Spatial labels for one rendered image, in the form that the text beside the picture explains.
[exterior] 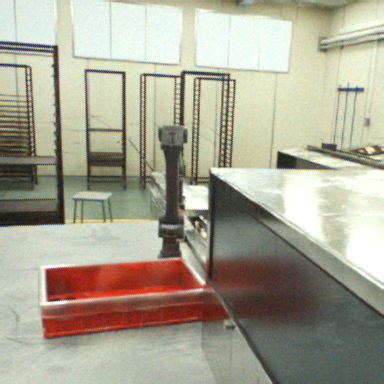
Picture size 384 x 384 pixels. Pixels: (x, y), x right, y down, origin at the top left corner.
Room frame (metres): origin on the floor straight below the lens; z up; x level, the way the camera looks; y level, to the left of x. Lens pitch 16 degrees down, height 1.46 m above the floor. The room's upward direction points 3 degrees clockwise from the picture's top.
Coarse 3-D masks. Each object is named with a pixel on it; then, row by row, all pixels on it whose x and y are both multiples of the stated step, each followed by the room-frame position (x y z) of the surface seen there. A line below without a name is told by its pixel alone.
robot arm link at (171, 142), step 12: (168, 132) 1.84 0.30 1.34; (180, 132) 1.84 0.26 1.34; (168, 144) 1.79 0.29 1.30; (180, 144) 1.80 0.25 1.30; (168, 156) 1.81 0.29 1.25; (168, 168) 1.82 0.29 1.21; (168, 180) 1.83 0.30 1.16; (168, 192) 1.85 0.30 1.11; (168, 204) 1.87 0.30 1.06; (168, 216) 1.88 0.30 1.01; (180, 216) 1.91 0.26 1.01; (180, 228) 1.89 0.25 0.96
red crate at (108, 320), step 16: (144, 288) 1.59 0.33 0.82; (160, 288) 1.60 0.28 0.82; (176, 288) 1.61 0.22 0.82; (192, 304) 1.35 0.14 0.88; (48, 320) 1.20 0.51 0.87; (64, 320) 1.22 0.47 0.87; (80, 320) 1.23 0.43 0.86; (96, 320) 1.25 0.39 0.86; (112, 320) 1.26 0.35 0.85; (128, 320) 1.28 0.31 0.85; (144, 320) 1.30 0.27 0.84; (160, 320) 1.32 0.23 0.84; (176, 320) 1.33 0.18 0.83; (192, 320) 1.35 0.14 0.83; (48, 336) 1.19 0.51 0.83
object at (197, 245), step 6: (150, 180) 3.62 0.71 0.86; (156, 192) 3.26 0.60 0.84; (162, 198) 2.98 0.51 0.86; (162, 204) 2.95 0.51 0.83; (186, 222) 2.40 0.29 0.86; (186, 228) 2.28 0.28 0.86; (192, 228) 2.29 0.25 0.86; (186, 234) 2.18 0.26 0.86; (192, 234) 2.18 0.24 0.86; (198, 234) 2.19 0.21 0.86; (186, 240) 2.17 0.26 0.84; (192, 240) 2.08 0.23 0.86; (198, 240) 2.09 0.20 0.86; (192, 246) 2.03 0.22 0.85; (198, 246) 2.00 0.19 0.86; (204, 246) 2.00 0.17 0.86; (192, 252) 2.02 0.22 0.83; (198, 252) 1.92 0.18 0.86; (204, 252) 1.92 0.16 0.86; (198, 258) 1.91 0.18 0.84; (204, 258) 1.84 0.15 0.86; (204, 264) 1.80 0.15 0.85; (204, 270) 1.80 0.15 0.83
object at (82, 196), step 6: (84, 192) 5.04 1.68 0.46; (90, 192) 5.06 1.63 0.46; (72, 198) 4.77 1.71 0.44; (78, 198) 4.75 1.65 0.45; (84, 198) 4.76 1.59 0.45; (90, 198) 4.77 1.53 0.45; (96, 198) 4.78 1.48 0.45; (102, 198) 4.80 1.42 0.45; (108, 198) 4.89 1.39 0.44; (102, 204) 4.79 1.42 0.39
